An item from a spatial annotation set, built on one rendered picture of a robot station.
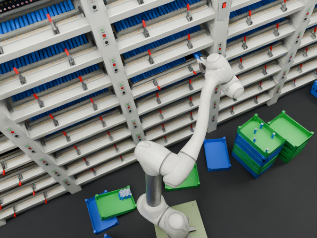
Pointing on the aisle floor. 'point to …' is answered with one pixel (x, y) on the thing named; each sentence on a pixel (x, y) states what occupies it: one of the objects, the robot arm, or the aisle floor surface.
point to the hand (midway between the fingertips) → (202, 62)
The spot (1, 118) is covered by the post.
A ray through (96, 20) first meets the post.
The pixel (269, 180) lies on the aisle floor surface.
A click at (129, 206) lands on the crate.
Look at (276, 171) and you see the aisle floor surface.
